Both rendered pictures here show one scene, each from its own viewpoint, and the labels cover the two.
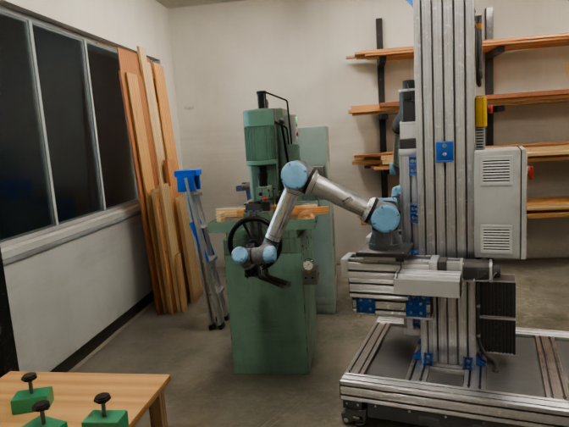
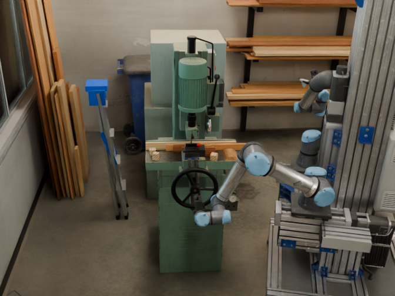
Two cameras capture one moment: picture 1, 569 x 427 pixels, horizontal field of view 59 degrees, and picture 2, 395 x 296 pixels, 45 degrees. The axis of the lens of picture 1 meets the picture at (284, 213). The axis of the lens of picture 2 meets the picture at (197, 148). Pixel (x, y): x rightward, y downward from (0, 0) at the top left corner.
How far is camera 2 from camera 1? 125 cm
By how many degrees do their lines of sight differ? 23
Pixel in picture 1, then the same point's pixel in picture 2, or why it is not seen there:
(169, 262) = (69, 155)
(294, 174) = (259, 165)
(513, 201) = not seen: outside the picture
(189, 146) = (59, 16)
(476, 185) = (387, 163)
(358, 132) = (228, 14)
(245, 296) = (174, 218)
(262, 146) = (197, 97)
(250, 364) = (173, 266)
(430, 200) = (347, 167)
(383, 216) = (324, 197)
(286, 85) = not seen: outside the picture
